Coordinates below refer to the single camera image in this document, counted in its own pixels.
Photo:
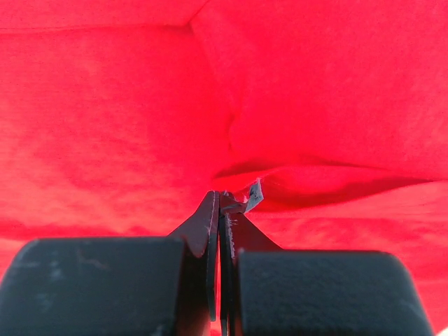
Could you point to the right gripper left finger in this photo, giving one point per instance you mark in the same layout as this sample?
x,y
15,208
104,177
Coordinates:
x,y
116,285

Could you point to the red t-shirt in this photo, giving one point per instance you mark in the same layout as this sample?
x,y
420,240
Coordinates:
x,y
118,116

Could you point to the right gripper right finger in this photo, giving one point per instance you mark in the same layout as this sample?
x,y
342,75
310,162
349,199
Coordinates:
x,y
269,290

